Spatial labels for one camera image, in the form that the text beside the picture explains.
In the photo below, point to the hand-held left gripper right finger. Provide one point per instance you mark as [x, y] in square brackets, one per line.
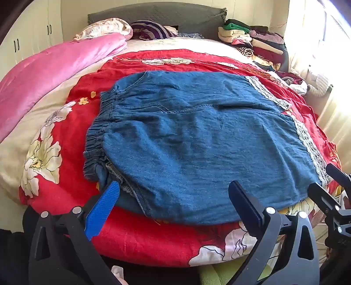
[245, 204]

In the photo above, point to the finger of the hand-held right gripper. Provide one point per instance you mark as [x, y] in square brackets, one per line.
[322, 196]
[337, 173]

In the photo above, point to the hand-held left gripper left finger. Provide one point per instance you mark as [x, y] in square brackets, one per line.
[102, 207]

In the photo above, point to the blue denim pants lace trim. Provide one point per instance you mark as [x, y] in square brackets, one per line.
[197, 142]

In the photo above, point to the red floral blanket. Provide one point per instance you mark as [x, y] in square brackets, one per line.
[153, 241]

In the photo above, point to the green cloth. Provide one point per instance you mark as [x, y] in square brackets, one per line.
[216, 274]

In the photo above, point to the white padded jacket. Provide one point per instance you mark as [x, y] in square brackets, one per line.
[319, 82]

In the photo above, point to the red and white garment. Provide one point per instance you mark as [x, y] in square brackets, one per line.
[293, 80]

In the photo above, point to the cream curtain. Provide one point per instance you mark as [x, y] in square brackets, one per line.
[315, 41]

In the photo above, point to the pink quilt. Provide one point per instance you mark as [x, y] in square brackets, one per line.
[46, 76]

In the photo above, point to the pile of folded clothes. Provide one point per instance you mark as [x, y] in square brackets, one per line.
[255, 43]

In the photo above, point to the pink floral pillow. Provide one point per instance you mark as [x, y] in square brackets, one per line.
[104, 27]

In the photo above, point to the purple striped cloth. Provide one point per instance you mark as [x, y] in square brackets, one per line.
[153, 30]

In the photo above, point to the white wardrobe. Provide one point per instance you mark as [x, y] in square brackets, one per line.
[30, 30]

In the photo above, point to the grey padded headboard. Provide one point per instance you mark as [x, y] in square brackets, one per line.
[164, 16]

